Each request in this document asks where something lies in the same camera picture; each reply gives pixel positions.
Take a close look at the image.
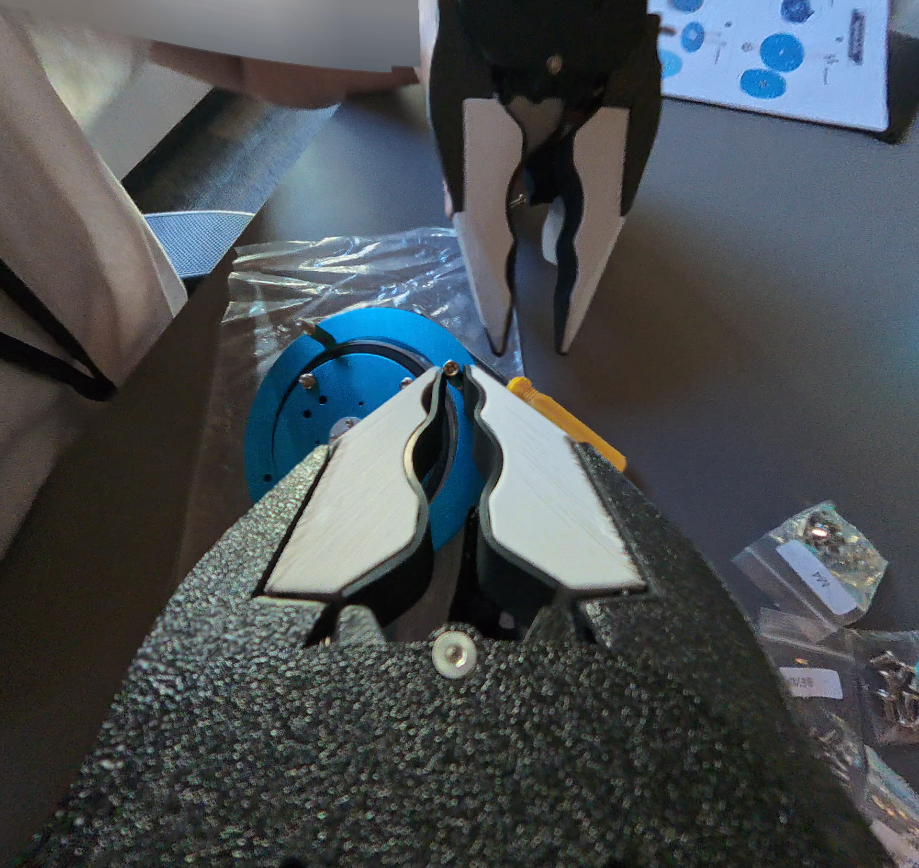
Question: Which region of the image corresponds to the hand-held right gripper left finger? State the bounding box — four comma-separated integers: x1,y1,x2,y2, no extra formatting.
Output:
262,367,449,600

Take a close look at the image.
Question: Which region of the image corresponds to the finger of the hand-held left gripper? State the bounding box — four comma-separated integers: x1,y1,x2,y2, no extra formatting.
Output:
553,106,634,356
451,96,530,354

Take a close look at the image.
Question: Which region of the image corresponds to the person's beige shirt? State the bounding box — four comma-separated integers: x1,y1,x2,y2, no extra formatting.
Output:
0,10,189,560

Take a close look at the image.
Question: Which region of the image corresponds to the black mesh office chair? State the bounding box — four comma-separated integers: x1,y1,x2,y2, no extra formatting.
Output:
144,211,256,280

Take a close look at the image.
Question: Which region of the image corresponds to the grey desk with wooden edge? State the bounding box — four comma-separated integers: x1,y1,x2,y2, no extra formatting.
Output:
0,82,919,868

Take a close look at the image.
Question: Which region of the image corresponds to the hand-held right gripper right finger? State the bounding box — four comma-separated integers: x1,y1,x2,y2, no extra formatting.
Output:
463,366,647,596

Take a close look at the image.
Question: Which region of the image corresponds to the assembly instruction sheet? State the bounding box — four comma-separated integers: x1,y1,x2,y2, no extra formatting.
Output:
646,0,891,132

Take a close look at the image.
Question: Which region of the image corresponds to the blue round metal turntable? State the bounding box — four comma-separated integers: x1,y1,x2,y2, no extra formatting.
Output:
244,307,481,553

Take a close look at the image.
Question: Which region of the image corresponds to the yellow-handled screwdriver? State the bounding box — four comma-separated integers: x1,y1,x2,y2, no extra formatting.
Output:
506,376,627,470

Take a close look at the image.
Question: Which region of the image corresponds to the pile of small hardware bags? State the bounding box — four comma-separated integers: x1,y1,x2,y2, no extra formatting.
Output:
732,501,919,862

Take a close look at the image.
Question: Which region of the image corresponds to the person's left forearm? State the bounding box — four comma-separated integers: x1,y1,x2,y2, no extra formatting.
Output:
151,43,421,108

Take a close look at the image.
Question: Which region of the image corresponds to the clear plastic bag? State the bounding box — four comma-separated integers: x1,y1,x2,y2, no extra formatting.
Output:
179,225,525,560

